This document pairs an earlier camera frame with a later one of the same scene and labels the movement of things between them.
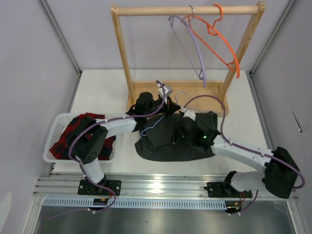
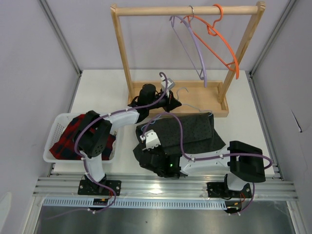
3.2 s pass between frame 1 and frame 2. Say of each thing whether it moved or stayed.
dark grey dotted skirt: stayed
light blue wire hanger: moved
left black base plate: stayed
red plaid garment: stayed
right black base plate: stayed
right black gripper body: moved
